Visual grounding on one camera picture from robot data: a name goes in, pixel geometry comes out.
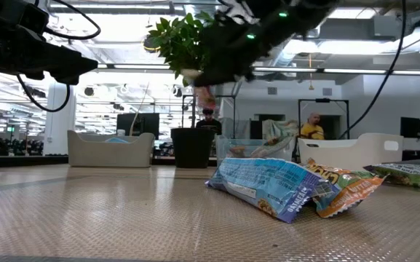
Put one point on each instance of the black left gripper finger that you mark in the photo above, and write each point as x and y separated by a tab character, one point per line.
73	65
67	80

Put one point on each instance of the light blue oatmeal granola bar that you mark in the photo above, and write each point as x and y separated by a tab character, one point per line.
268	183

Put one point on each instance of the orange peanut butter granola bar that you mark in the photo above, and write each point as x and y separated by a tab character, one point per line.
351	193

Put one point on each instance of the green white granola bar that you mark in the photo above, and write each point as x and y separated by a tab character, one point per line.
410	176

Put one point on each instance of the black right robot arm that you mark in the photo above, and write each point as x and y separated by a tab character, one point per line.
304	11

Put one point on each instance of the white round pillar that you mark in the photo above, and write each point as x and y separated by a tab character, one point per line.
59	120

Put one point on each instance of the person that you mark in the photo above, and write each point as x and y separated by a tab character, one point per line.
209	125
311	131

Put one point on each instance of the light draped cloth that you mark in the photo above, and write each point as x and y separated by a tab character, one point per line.
282	127

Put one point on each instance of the clear plastic bin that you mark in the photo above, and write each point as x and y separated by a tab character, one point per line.
228	145

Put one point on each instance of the green plant in black pot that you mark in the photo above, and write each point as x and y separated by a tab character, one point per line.
192	147

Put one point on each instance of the white plastic bin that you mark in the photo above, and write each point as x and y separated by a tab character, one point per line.
359	149
107	154

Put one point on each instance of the black monitor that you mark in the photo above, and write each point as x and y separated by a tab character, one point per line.
144	125

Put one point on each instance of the translucent mat with black border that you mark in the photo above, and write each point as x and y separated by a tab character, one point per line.
122	225

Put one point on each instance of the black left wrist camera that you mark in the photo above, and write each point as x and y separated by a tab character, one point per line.
31	16

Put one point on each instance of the black wall screen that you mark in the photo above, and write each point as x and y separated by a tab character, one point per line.
411	127

